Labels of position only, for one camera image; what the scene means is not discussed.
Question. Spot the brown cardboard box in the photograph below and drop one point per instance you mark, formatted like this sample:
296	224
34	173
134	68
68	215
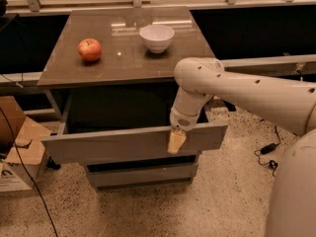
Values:
21	147

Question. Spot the red apple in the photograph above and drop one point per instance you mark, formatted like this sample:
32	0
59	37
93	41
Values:
90	50

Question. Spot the white ceramic bowl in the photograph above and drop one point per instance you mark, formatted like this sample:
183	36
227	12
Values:
156	38

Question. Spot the black power adapter with cable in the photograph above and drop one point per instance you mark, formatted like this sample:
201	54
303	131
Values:
259	153

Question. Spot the grey drawer cabinet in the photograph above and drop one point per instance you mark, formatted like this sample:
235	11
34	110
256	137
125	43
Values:
122	51

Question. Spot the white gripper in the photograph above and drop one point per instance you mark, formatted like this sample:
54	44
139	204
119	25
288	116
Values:
182	120

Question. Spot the grey top drawer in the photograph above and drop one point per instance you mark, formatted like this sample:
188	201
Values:
101	126

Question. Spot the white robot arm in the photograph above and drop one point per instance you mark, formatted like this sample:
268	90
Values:
288	104

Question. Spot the black bracket behind cabinet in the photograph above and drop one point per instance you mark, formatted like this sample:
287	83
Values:
230	107

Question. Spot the grey drawer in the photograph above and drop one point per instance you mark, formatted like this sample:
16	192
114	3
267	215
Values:
101	126
143	177

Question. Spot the grey bottom drawer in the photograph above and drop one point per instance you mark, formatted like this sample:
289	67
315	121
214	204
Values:
143	177

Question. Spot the black stand foot left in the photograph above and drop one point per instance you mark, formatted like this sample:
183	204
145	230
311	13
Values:
52	165

